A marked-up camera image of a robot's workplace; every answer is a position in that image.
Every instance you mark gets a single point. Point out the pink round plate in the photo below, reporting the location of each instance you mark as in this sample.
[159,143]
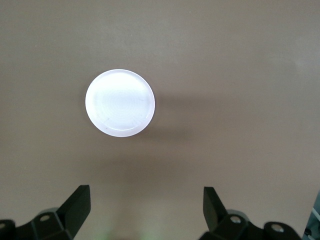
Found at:
[120,105]

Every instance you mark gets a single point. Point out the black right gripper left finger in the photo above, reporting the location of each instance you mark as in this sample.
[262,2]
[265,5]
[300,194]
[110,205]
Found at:
[75,210]

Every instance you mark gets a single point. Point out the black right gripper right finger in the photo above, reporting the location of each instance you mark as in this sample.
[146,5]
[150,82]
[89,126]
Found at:
[215,212]

